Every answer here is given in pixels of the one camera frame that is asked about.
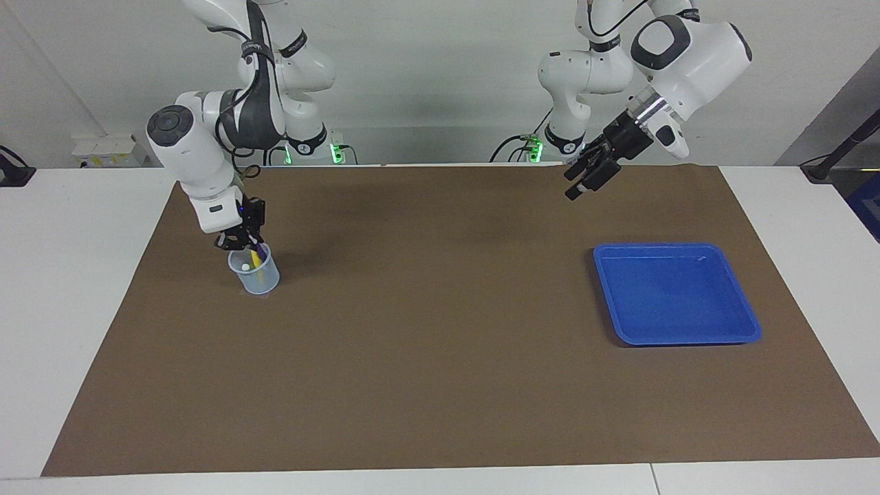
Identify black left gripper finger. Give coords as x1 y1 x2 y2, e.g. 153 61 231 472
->
564 137 613 181
565 162 619 201

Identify blue plastic tray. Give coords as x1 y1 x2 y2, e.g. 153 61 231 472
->
593 242 762 347

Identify brown table mat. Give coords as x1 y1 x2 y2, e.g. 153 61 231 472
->
41 164 880 477

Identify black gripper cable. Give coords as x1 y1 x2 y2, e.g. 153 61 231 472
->
588 0 650 39
215 0 283 181

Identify translucent plastic pen cup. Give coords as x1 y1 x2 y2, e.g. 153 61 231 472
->
228 242 281 296

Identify blue box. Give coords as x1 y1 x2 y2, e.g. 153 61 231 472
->
847 172 880 243

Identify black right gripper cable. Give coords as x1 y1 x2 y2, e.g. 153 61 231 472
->
215 0 283 181

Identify black stand base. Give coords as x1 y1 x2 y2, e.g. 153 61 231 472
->
0 146 36 188

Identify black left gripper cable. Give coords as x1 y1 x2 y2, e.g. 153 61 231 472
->
588 0 650 39

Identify white power strip box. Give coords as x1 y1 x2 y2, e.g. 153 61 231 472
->
71 134 147 168

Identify black pole stand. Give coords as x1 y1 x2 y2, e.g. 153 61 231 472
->
801 110 880 183

